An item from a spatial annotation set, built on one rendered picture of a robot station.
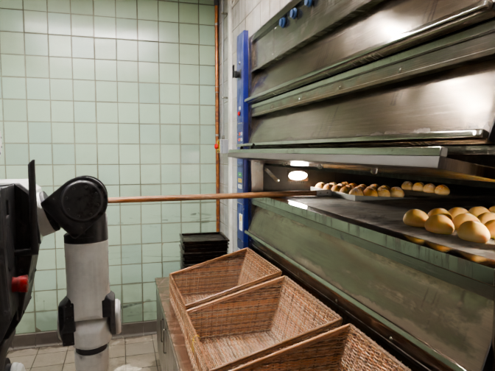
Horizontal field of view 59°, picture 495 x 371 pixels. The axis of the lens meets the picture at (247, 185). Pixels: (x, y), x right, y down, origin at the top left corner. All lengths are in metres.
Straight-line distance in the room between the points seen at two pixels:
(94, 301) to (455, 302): 0.84
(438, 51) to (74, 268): 0.98
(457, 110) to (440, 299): 0.47
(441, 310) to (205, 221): 2.55
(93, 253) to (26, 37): 2.73
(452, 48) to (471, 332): 0.66
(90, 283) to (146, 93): 2.59
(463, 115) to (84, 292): 0.91
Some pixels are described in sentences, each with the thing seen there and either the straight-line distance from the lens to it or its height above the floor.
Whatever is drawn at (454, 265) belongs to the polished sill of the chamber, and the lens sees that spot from 1.16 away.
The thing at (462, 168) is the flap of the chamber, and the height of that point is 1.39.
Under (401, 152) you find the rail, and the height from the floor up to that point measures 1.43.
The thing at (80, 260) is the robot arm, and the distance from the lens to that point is 0.98.
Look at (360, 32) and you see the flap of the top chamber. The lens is 1.57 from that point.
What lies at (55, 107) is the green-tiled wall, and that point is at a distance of 3.47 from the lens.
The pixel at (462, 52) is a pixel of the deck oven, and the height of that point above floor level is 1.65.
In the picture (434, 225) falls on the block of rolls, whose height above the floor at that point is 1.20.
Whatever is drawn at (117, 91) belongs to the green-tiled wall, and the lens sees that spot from 3.46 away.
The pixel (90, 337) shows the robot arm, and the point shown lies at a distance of 1.04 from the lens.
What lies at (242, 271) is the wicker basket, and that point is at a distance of 2.64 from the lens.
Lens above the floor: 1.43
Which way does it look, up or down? 5 degrees down
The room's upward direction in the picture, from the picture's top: straight up
